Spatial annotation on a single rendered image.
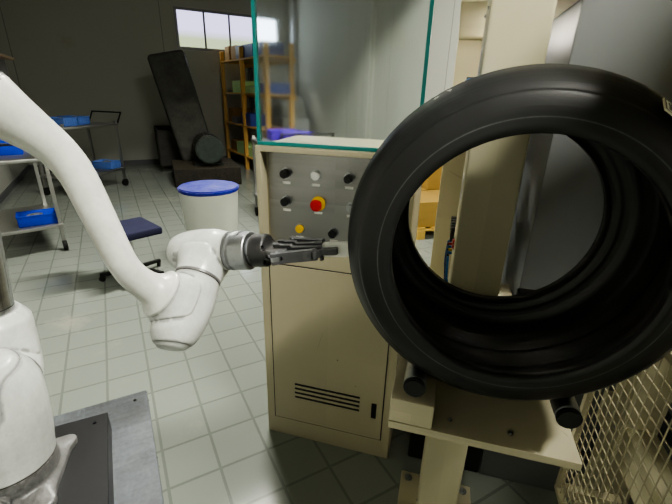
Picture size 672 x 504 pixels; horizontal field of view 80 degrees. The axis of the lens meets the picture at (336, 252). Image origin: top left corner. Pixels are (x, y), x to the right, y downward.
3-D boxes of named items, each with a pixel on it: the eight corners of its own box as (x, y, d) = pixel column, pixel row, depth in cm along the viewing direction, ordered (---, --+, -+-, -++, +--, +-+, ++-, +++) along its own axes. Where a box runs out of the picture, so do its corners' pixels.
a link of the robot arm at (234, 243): (237, 226, 94) (259, 225, 93) (244, 261, 97) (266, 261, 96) (216, 238, 86) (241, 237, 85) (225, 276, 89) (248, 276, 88)
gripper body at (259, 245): (241, 240, 85) (281, 239, 83) (258, 229, 93) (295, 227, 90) (247, 272, 88) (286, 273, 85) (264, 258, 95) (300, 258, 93)
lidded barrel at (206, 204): (229, 239, 413) (224, 177, 389) (252, 255, 375) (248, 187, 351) (177, 249, 383) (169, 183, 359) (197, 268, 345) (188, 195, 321)
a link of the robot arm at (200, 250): (246, 245, 99) (231, 291, 92) (193, 246, 103) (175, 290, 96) (226, 218, 90) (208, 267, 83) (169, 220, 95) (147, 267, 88)
